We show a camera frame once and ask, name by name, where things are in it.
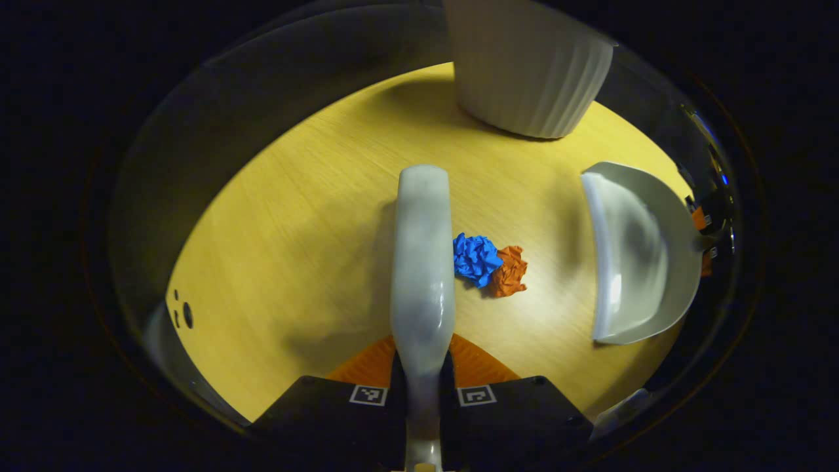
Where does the small white broom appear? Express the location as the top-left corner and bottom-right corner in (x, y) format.
(390, 164), (456, 472)

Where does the blue paper ball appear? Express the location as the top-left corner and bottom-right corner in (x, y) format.
(452, 233), (504, 289)

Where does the white ribbed garbage bin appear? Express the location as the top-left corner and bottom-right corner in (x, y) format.
(442, 0), (618, 140)

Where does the orange paper ball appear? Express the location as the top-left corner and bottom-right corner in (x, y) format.
(488, 245), (529, 299)

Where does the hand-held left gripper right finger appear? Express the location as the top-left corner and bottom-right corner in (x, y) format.
(440, 333), (594, 472)

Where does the white plastic dustpan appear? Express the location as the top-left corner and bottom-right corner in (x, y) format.
(580, 161), (705, 346)

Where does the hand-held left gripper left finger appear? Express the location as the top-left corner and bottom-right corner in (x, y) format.
(246, 334), (407, 472)

